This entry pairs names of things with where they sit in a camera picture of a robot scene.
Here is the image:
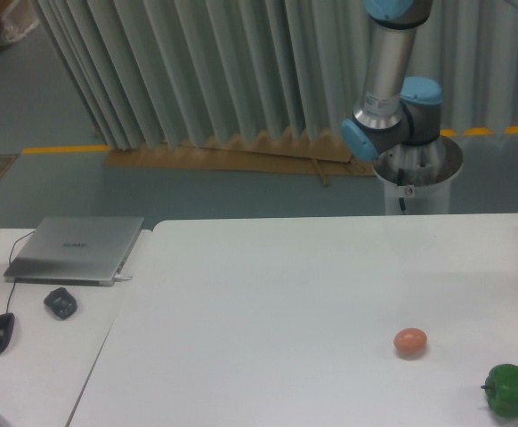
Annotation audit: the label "silver closed laptop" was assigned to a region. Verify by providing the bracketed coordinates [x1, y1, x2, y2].
[4, 216, 144, 286]

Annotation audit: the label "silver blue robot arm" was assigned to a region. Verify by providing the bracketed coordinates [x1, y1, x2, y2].
[341, 1, 442, 161]

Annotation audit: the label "black mouse cable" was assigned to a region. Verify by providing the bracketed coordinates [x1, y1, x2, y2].
[0, 226, 37, 315]

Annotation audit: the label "brown egg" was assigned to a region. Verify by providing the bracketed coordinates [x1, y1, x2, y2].
[393, 328, 428, 356]

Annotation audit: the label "flat brown cardboard sheet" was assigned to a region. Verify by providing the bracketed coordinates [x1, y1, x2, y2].
[104, 129, 375, 186]

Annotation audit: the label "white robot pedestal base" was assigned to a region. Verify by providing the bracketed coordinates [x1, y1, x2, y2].
[373, 136, 464, 215]

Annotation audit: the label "green bell pepper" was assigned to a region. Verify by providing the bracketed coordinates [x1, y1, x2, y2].
[481, 364, 518, 418]

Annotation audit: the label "pale green pleated curtain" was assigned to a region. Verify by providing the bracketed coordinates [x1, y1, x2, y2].
[33, 1, 518, 149]

